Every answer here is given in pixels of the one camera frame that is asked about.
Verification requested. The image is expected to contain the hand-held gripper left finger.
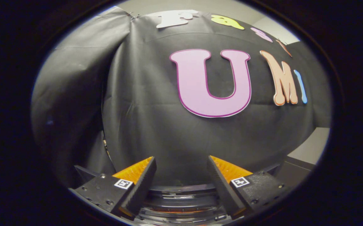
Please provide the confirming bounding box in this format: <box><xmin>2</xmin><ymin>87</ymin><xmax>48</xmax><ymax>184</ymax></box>
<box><xmin>70</xmin><ymin>156</ymin><xmax>157</xmax><ymax>221</ymax></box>

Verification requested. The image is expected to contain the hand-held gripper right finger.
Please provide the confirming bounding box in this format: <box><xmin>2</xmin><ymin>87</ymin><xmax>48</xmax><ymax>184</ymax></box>
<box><xmin>207</xmin><ymin>155</ymin><xmax>295</xmax><ymax>220</ymax></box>

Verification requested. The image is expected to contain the black backdrop cloth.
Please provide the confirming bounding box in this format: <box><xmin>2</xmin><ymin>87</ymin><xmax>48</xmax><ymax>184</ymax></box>
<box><xmin>31</xmin><ymin>6</ymin><xmax>332</xmax><ymax>189</ymax></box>

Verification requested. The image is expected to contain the white cabinet with dark top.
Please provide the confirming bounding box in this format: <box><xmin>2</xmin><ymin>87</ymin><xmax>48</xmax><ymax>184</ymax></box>
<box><xmin>275</xmin><ymin>127</ymin><xmax>331</xmax><ymax>189</ymax></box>

